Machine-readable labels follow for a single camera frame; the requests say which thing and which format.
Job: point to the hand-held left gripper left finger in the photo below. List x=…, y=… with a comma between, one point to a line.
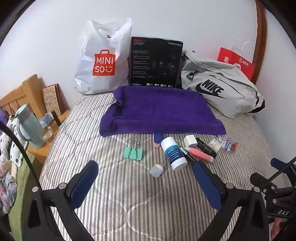
x=83, y=180

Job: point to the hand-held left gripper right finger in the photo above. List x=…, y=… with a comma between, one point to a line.
x=205, y=183

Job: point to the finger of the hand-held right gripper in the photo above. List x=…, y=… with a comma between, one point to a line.
x=278, y=163
x=262, y=180

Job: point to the pink stick tube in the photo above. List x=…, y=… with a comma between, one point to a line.
x=198, y=153

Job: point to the black cosmetic box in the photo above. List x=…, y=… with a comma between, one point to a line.
x=204, y=146

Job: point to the small white label bottle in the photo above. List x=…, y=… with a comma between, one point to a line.
x=216, y=145

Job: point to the white blue label bottle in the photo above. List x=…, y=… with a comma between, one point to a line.
x=173, y=155

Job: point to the green binder clip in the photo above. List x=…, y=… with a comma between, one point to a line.
x=133, y=154

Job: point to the blue pink eraser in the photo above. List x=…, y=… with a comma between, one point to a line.
x=158, y=136

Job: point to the person's right hand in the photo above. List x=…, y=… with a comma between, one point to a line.
x=275, y=229

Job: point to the black gold tube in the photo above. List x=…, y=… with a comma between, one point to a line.
x=190, y=158

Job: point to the white charger plug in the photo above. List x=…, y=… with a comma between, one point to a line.
x=190, y=141

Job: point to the striped bedspread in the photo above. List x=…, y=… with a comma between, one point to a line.
x=138, y=185

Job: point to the clear glass cup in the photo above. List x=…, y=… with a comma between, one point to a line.
x=47, y=135

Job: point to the green blanket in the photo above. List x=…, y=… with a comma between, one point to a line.
x=25, y=197

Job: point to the small black case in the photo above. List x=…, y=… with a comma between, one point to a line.
x=56, y=118

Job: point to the small blue container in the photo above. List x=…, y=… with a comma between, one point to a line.
x=46, y=119

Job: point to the light blue kettle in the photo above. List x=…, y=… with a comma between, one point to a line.
x=32, y=129

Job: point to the floral cloth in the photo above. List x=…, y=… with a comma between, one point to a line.
x=7, y=185

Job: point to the white dotted cloth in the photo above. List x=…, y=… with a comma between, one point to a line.
x=9, y=143

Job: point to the purple towel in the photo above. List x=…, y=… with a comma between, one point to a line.
x=161, y=109

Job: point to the patterned cover book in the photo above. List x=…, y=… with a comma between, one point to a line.
x=52, y=99

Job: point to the grey sports bag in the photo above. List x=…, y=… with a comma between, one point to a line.
x=231, y=78

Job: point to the light wooden bedside table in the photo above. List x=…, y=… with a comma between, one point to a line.
x=30, y=92

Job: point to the red paper bag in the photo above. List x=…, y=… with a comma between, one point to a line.
x=233, y=58

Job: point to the black product box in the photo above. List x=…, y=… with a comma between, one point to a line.
x=152, y=60

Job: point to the white plastic shopping bag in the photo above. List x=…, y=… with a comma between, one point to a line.
x=101, y=46

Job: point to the brown wooden frame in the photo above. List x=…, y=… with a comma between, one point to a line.
x=261, y=34

